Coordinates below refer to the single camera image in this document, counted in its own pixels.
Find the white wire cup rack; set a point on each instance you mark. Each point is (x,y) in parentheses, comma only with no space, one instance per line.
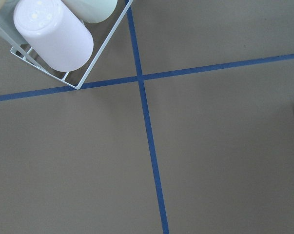
(26,53)

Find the mint green plastic cup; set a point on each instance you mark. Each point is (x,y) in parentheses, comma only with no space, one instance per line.
(91,11)

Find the lilac plastic cup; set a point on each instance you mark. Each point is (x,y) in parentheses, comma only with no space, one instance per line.
(54,32)

